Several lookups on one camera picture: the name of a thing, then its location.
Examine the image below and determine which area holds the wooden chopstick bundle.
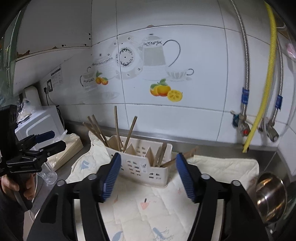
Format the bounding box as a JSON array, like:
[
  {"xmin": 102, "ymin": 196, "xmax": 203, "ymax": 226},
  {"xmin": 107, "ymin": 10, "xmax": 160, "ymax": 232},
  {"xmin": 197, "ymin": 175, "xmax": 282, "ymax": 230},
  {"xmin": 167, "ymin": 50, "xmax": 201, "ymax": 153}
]
[
  {"xmin": 87, "ymin": 116, "xmax": 107, "ymax": 146},
  {"xmin": 152, "ymin": 144, "xmax": 163, "ymax": 167}
]

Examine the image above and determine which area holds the wooden chopstick vertical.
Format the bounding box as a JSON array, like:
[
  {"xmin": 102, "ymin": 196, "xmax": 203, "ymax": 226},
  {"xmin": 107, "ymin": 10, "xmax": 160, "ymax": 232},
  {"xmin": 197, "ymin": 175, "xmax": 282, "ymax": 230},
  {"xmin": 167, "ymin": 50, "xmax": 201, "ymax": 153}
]
[{"xmin": 123, "ymin": 116, "xmax": 137, "ymax": 152}]

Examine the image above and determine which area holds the wooden chopstick long diagonal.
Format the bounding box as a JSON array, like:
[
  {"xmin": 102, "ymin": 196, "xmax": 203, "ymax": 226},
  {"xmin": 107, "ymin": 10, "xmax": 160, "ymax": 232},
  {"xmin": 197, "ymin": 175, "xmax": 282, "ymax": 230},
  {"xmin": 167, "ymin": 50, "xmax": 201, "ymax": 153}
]
[{"xmin": 157, "ymin": 143, "xmax": 167, "ymax": 167}]

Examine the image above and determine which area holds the person's left hand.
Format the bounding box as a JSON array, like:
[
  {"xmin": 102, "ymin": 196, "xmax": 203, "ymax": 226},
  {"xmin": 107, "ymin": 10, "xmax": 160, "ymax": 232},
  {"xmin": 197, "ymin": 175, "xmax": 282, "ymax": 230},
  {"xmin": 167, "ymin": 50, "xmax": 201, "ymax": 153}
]
[{"xmin": 1, "ymin": 173, "xmax": 36, "ymax": 201}]

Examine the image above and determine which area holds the white plastic storage box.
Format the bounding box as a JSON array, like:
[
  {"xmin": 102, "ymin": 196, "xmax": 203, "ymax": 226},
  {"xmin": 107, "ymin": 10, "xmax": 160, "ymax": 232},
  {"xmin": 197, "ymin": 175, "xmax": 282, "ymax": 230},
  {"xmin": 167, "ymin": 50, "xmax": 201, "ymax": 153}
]
[{"xmin": 15, "ymin": 105, "xmax": 65, "ymax": 141}]

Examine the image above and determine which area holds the clear glass cup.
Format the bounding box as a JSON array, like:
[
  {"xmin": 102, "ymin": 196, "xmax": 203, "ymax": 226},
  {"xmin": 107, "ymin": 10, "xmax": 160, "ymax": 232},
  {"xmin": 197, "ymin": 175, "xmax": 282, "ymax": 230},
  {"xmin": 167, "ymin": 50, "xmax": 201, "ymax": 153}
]
[{"xmin": 37, "ymin": 162, "xmax": 58, "ymax": 185}]

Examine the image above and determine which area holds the stainless steel pot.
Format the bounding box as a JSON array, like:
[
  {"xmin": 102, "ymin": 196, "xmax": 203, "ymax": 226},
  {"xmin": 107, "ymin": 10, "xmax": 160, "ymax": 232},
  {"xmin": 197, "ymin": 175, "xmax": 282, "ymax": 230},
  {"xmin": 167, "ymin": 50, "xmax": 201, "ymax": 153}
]
[{"xmin": 254, "ymin": 172, "xmax": 287, "ymax": 225}]

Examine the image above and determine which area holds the white appliance behind box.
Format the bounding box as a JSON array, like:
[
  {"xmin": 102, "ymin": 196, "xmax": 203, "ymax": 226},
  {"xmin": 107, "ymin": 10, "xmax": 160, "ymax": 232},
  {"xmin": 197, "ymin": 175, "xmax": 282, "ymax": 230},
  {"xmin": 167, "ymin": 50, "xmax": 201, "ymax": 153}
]
[{"xmin": 23, "ymin": 86, "xmax": 42, "ymax": 110}]

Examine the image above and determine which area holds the white quilted patterned mat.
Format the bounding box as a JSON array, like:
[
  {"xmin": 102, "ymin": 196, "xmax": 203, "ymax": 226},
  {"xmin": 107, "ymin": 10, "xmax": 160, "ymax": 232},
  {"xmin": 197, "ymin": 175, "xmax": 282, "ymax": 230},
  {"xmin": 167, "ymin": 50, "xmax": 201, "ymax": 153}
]
[{"xmin": 66, "ymin": 132, "xmax": 259, "ymax": 240}]

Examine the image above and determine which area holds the steel angle valve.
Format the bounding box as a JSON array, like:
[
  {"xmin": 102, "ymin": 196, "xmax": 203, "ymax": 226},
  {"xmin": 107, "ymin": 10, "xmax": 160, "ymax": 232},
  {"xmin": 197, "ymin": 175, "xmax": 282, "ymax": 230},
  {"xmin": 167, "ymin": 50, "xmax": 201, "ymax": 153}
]
[{"xmin": 258, "ymin": 118, "xmax": 279, "ymax": 142}]

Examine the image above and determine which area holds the beige plastic utensil holder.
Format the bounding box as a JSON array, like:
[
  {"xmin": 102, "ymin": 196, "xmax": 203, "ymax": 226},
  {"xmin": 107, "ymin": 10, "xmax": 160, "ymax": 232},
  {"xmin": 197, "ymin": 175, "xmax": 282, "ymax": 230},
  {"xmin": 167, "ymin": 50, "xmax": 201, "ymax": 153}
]
[{"xmin": 119, "ymin": 138, "xmax": 173, "ymax": 187}]

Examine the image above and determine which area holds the green cabinet door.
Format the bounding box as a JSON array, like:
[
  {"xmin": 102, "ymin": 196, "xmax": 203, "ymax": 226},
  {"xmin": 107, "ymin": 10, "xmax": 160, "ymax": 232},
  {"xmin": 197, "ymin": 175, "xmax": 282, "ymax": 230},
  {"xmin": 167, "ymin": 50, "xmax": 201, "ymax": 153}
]
[{"xmin": 1, "ymin": 10, "xmax": 24, "ymax": 101}]

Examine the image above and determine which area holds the wall power socket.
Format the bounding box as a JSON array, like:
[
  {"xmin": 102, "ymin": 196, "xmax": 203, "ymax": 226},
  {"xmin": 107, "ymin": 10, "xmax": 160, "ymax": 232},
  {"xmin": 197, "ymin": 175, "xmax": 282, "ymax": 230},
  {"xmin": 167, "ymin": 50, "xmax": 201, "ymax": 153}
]
[{"xmin": 47, "ymin": 79, "xmax": 53, "ymax": 92}]

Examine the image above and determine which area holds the white wall label sticker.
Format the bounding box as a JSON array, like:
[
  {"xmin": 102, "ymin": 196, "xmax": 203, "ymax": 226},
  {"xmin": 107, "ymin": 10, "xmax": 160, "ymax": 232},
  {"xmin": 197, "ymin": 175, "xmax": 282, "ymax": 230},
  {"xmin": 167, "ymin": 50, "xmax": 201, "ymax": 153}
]
[{"xmin": 51, "ymin": 66, "xmax": 63, "ymax": 88}]

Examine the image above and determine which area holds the red handle water valve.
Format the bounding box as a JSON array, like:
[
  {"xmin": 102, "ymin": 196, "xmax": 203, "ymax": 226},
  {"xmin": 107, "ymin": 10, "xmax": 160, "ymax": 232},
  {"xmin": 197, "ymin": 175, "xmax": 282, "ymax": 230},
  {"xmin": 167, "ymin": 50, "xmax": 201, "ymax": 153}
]
[{"xmin": 230, "ymin": 111, "xmax": 250, "ymax": 137}]

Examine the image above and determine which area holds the right braided metal hose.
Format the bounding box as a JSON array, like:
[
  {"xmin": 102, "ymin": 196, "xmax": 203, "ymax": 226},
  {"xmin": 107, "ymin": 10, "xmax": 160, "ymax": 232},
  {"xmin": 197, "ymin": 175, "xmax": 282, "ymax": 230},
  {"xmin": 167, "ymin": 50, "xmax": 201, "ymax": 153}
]
[{"xmin": 269, "ymin": 39, "xmax": 284, "ymax": 126}]

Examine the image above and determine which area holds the braided metal hose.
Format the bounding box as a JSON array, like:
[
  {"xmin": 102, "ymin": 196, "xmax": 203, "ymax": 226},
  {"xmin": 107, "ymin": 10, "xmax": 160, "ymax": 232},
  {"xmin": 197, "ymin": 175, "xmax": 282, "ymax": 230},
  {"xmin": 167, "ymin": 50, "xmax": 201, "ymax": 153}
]
[
  {"xmin": 269, "ymin": 39, "xmax": 284, "ymax": 126},
  {"xmin": 230, "ymin": 0, "xmax": 251, "ymax": 117}
]

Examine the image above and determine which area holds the left braided metal hose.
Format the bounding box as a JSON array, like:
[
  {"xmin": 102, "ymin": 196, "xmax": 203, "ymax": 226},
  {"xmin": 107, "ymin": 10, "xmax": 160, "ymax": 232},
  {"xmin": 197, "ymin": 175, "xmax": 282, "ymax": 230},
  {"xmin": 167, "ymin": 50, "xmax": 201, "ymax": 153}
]
[{"xmin": 230, "ymin": 0, "xmax": 251, "ymax": 117}]

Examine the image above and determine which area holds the yellow gas hose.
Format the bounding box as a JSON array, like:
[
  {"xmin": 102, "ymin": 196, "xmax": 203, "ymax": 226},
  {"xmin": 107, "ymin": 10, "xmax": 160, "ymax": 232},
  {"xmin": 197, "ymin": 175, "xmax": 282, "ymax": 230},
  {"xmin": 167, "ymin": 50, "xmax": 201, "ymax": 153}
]
[{"xmin": 242, "ymin": 2, "xmax": 278, "ymax": 153}]

